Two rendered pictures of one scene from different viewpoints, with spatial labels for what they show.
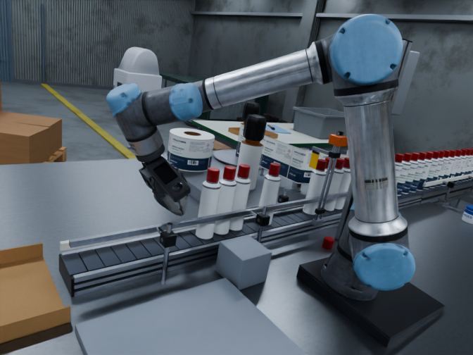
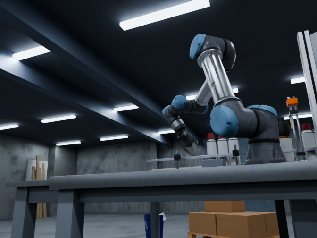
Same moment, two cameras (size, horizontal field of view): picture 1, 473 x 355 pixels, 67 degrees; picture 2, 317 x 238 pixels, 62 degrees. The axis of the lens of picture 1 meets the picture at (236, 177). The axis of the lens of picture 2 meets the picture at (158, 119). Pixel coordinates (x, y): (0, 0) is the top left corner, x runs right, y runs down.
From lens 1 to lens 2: 1.21 m
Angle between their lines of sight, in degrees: 70
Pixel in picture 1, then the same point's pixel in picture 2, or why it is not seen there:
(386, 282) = (220, 126)
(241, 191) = (230, 144)
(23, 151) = (245, 226)
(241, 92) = (202, 92)
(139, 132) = (170, 119)
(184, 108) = (174, 102)
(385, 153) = (211, 73)
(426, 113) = not seen: outside the picture
